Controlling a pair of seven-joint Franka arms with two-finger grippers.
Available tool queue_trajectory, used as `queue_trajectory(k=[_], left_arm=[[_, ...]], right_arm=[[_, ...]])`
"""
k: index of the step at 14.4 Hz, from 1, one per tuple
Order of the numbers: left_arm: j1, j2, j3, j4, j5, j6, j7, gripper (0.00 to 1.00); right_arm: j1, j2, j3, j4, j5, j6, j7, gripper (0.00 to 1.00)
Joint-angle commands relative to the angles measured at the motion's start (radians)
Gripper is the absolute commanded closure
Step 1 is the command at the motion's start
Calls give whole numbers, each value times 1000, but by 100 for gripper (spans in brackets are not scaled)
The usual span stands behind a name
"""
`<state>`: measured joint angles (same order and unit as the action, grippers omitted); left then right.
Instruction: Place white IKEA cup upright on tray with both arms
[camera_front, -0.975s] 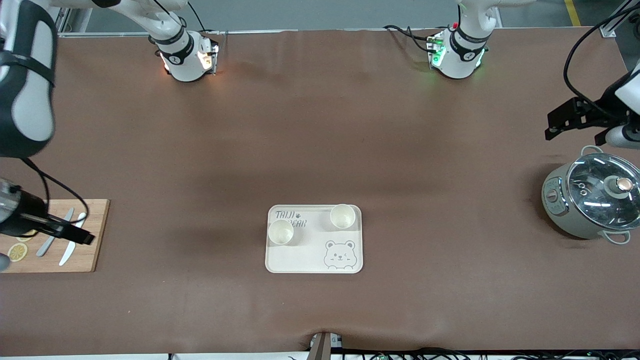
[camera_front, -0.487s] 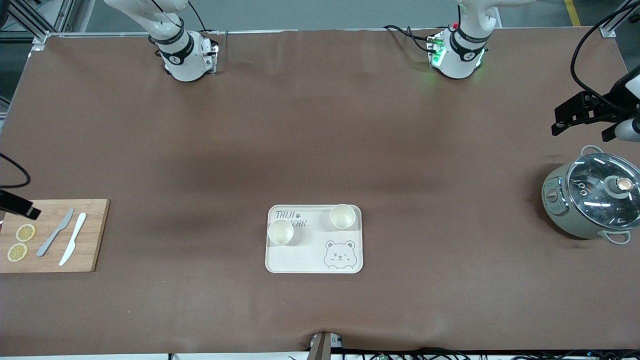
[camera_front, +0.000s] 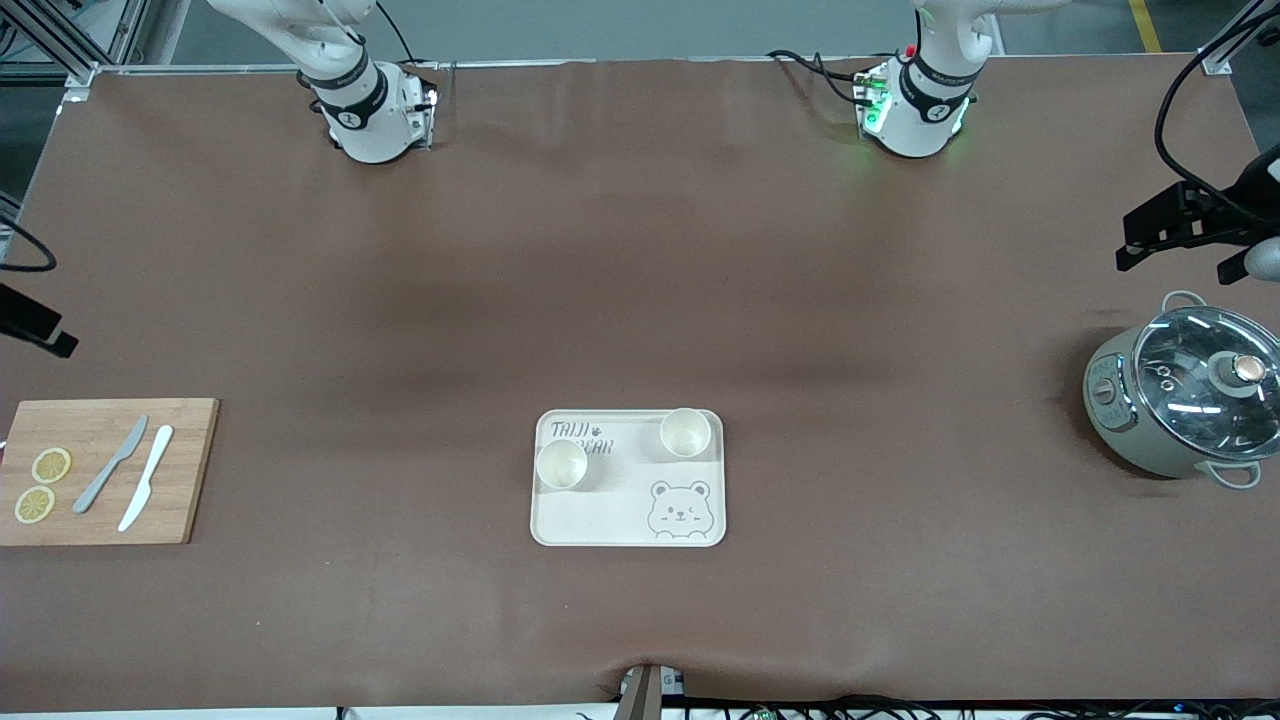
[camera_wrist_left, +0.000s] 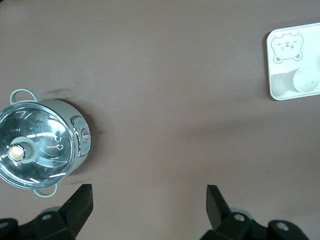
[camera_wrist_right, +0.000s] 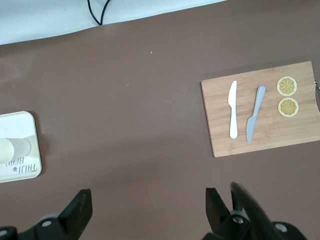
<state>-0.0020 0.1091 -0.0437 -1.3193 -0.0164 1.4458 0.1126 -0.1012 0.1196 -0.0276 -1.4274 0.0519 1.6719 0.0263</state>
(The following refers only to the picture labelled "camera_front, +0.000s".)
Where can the white IKEA cup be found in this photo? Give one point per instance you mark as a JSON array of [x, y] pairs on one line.
[[686, 435], [562, 465]]

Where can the aluminium frame profile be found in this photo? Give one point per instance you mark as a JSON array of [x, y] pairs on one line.
[[60, 45], [1225, 50]]

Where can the grey-green electric cooking pot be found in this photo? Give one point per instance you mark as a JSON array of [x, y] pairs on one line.
[[1120, 420]]

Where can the white plastic knife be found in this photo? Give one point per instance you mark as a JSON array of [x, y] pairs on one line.
[[150, 470]]

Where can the glass pot lid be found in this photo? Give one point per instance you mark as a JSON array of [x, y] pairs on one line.
[[1190, 380]]

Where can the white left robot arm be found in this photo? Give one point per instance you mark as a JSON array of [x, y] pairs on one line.
[[915, 125]]

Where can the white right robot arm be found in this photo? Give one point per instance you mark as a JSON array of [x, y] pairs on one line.
[[370, 130]]

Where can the cream bear print tray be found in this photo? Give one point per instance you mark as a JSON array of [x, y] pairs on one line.
[[620, 520]]

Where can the brown camera post with clamp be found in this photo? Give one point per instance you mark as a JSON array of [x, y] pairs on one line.
[[640, 695]]

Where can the grey plastic knife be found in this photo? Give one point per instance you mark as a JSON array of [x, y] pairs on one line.
[[112, 462]]

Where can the brown table mat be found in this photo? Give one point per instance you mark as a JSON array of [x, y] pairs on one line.
[[640, 250]]

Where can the lemon slice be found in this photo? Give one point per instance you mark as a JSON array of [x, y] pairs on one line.
[[51, 465], [35, 504]]

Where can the bamboo cutting board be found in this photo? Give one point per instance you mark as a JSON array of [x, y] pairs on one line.
[[190, 480]]

